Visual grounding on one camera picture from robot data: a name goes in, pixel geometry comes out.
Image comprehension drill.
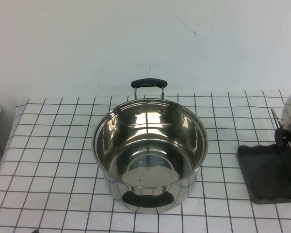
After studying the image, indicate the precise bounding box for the stainless steel cooking pot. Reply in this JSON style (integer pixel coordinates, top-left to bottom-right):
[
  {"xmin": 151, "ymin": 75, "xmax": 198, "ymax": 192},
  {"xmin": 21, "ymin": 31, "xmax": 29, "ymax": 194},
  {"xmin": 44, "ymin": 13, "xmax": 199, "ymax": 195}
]
[{"xmin": 92, "ymin": 77, "xmax": 209, "ymax": 214}]

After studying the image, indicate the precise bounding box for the white black grid tablecloth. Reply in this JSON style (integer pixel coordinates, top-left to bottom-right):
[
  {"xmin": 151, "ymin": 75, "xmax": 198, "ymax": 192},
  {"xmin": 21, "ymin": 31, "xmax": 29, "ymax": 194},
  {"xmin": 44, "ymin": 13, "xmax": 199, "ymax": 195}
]
[{"xmin": 0, "ymin": 88, "xmax": 291, "ymax": 233}]

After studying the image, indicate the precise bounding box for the black plastic drip tray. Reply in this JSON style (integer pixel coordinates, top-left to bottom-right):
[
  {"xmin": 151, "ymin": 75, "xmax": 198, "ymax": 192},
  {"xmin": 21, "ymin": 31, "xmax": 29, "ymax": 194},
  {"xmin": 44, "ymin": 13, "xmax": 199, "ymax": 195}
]
[{"xmin": 236, "ymin": 143, "xmax": 291, "ymax": 204}]

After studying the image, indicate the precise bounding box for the metal wire lid rack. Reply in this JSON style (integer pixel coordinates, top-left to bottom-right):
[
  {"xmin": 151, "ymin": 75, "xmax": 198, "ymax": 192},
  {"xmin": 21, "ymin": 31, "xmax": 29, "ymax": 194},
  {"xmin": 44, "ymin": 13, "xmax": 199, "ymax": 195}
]
[{"xmin": 270, "ymin": 108, "xmax": 291, "ymax": 200}]

